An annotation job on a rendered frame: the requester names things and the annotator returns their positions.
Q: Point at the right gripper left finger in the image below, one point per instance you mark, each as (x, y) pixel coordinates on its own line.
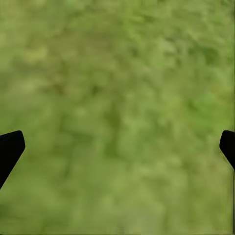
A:
(12, 146)

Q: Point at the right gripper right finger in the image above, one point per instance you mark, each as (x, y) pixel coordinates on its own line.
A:
(227, 146)

